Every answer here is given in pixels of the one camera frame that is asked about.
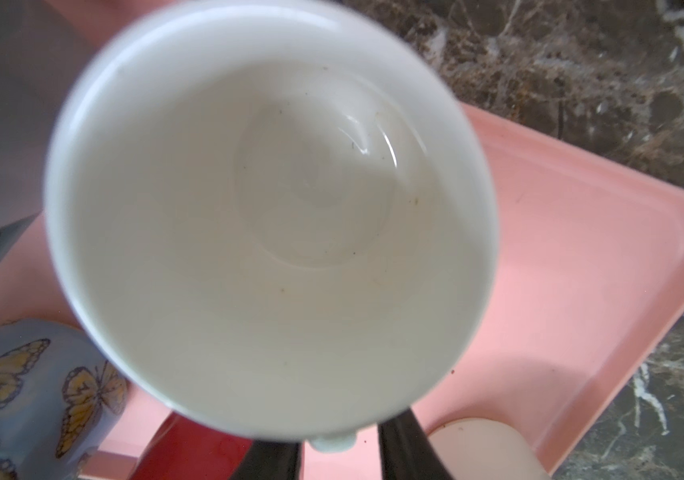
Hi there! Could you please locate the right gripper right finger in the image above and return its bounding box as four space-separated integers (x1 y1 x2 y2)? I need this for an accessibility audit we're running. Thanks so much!
377 409 453 480

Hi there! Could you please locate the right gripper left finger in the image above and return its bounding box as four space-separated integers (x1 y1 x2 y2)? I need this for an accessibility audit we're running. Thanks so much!
230 441 302 480

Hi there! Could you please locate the white mug red inside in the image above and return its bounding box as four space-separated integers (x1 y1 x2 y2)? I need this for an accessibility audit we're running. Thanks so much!
428 418 552 480

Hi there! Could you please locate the black mug red inside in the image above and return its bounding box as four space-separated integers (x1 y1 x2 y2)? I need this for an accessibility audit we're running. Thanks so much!
129 413 252 480

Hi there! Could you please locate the blue mug yellow inside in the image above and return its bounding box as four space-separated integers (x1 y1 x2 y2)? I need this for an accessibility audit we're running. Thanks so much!
0 318 129 479

